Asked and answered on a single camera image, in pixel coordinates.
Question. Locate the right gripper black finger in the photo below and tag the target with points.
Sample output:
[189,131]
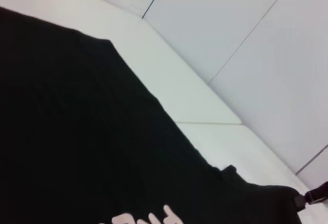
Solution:
[317,195]

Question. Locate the black t-shirt with FREE print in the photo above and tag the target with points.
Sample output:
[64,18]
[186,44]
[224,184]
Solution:
[77,131]

